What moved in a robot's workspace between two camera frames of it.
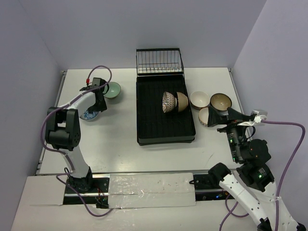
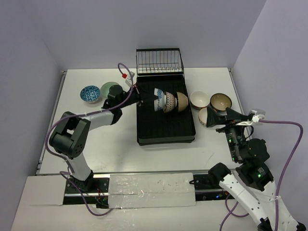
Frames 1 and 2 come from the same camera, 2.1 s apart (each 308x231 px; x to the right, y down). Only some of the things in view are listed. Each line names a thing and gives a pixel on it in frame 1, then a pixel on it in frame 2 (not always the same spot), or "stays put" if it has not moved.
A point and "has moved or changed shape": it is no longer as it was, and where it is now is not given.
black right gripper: [215, 117] stays put
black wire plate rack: [159, 61] stays put
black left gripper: [99, 105] to [137, 95]
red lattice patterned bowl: [169, 102] stays put
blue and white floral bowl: [86, 115] has moved or changed shape
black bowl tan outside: [183, 102] stays put
